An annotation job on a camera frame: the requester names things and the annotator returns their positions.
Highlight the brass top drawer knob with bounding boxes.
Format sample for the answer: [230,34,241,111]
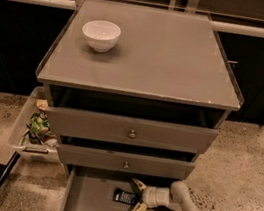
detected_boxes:
[128,130,137,139]

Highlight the brass drawer knob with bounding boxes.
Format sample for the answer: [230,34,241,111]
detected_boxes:
[128,130,137,139]
[123,161,130,170]

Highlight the grey drawer cabinet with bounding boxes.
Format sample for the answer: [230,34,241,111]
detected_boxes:
[19,0,258,199]

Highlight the grey top drawer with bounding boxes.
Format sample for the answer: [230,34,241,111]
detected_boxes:
[46,106,218,154]

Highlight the brass middle drawer knob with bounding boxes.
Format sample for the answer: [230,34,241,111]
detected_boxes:
[123,161,130,170]

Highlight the clear plastic bin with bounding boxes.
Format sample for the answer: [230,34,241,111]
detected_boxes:
[8,86,59,163]

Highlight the grey bottom drawer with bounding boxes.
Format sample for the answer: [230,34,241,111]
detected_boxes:
[61,166,170,211]

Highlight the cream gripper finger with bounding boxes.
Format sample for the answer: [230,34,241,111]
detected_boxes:
[132,178,147,192]
[132,202,148,211]

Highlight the tan snack packet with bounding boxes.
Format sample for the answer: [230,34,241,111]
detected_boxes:
[36,99,48,111]

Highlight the dark blue rxbar wrapper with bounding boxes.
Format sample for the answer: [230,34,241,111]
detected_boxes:
[113,188,139,205]

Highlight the grey drawer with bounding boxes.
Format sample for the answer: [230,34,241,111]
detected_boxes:
[61,166,170,211]
[46,106,218,154]
[57,144,195,180]

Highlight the green snack bag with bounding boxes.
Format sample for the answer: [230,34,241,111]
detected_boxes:
[29,113,50,134]

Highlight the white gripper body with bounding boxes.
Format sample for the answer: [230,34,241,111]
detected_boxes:
[141,186,170,209]

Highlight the grey middle drawer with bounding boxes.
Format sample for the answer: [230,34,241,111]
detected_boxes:
[57,144,195,180]

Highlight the white ceramic bowl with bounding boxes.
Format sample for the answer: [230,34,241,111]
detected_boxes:
[82,20,122,53]

